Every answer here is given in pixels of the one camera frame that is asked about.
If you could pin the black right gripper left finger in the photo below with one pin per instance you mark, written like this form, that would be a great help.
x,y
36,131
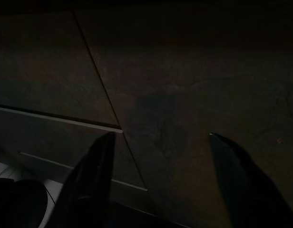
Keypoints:
x,y
89,180

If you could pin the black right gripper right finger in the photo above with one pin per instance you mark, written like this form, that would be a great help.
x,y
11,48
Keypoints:
x,y
246,190

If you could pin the grey cabinet drawer front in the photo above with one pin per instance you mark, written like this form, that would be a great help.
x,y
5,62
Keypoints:
x,y
41,71
53,142

